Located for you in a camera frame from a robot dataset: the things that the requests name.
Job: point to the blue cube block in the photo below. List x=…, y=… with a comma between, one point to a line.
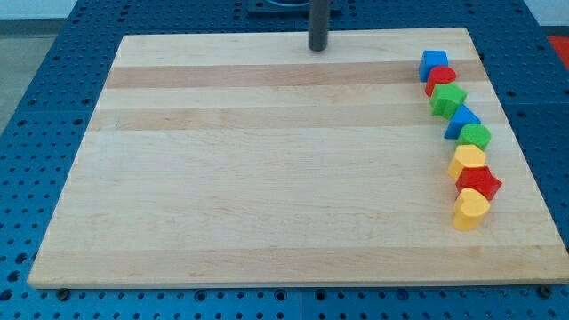
x=429, y=60

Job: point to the light wooden board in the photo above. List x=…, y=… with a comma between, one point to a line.
x=247, y=160

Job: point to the green star block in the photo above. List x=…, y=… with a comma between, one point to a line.
x=446, y=99

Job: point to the red cylinder block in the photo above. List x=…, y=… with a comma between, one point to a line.
x=439, y=75

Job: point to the yellow hexagon block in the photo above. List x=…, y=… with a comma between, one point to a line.
x=465, y=156

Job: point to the blue triangle block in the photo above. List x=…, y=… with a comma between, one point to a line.
x=463, y=116

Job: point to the yellow heart block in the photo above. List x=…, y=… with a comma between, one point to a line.
x=470, y=207

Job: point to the green cylinder block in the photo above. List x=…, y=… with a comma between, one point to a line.
x=474, y=134

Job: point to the red star block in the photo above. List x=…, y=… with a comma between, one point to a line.
x=481, y=179

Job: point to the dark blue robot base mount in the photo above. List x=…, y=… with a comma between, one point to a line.
x=277, y=8

